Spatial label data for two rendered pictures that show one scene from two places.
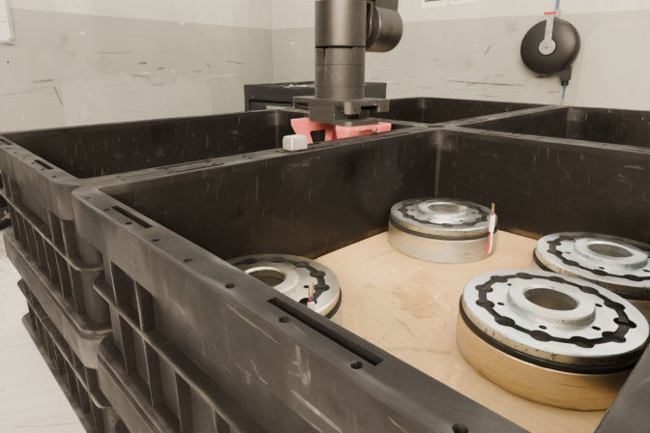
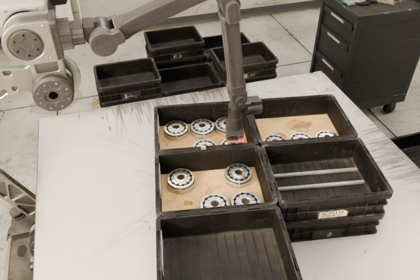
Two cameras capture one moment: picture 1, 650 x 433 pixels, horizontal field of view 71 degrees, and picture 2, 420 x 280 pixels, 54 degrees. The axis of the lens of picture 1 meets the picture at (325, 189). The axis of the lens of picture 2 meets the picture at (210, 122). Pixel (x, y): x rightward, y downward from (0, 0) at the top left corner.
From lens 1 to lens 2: 1.30 m
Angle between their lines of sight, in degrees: 40
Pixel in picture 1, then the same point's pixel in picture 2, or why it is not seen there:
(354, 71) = (234, 125)
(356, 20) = (235, 114)
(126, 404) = not seen: hidden behind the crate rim
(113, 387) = not seen: hidden behind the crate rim
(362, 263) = (213, 176)
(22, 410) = (152, 171)
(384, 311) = (202, 190)
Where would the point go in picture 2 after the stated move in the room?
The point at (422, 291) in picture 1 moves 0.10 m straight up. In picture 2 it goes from (214, 189) to (214, 170)
